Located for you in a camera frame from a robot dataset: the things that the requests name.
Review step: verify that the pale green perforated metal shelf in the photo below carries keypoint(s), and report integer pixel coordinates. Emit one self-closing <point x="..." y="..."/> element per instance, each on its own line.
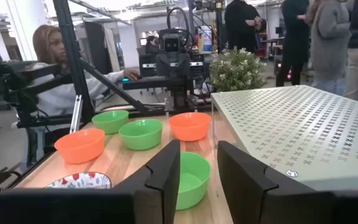
<point x="291" y="130"/>

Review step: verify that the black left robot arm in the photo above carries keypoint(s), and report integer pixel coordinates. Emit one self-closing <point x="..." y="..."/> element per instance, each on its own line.
<point x="179" y="99"/>

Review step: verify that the black diagonal frame brace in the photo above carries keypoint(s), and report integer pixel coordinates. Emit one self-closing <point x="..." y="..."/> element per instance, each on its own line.
<point x="113" y="87"/>

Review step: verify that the black computer tower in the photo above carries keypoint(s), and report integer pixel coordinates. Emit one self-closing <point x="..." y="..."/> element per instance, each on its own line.
<point x="148" y="71"/>
<point x="197" y="71"/>

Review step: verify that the orange plastic bowl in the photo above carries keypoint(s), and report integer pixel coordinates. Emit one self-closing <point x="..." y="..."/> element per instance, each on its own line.
<point x="190" y="130"/>
<point x="79" y="149"/>

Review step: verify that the black frame post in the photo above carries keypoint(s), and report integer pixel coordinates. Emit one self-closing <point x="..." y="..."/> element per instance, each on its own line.
<point x="219" y="28"/>
<point x="73" y="62"/>

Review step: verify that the white tub with blue label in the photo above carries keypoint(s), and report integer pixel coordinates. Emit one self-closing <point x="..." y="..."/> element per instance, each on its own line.
<point x="206" y="40"/>

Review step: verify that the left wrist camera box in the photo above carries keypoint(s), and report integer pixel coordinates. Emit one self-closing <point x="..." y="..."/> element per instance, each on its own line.
<point x="171" y="43"/>

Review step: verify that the green plastic bowl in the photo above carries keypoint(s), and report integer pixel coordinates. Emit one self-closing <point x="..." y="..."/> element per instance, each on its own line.
<point x="110" y="124"/>
<point x="194" y="186"/>
<point x="140" y="138"/>

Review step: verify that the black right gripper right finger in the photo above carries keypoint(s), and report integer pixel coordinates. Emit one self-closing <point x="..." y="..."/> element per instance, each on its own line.
<point x="259" y="205"/>

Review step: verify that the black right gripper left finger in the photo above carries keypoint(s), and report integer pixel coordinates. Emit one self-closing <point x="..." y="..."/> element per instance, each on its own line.
<point x="120" y="208"/>

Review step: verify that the potted plant with white flowers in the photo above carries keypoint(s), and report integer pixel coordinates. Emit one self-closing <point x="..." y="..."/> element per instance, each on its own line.
<point x="236" y="71"/>

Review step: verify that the silver aluminium rail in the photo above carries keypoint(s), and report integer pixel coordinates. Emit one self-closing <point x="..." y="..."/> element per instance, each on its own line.
<point x="76" y="115"/>

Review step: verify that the red bowl with floral inside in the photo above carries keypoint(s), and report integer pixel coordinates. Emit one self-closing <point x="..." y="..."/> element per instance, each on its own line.
<point x="79" y="182"/>

